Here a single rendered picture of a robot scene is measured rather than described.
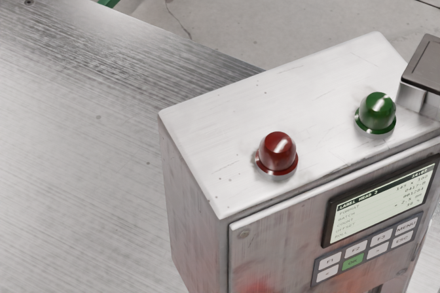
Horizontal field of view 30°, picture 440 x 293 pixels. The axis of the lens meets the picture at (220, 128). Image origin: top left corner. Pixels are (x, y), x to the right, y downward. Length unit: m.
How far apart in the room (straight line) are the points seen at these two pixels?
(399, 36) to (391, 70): 2.15
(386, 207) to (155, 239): 0.71
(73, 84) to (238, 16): 1.36
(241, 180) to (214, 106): 0.06
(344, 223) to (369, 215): 0.02
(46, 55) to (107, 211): 0.35
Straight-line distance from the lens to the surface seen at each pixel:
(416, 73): 0.53
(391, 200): 0.55
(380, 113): 0.50
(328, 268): 0.59
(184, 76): 1.41
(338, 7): 2.77
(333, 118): 0.52
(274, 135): 0.48
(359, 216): 0.54
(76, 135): 1.35
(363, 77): 0.55
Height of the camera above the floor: 1.88
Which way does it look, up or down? 51 degrees down
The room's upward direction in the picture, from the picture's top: 1 degrees counter-clockwise
